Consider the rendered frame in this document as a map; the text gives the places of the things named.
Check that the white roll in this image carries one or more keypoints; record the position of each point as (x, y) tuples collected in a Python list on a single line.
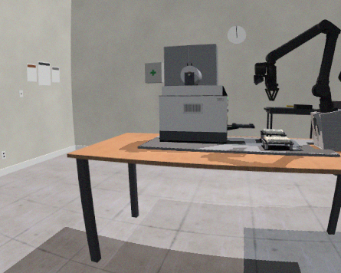
[(198, 75)]

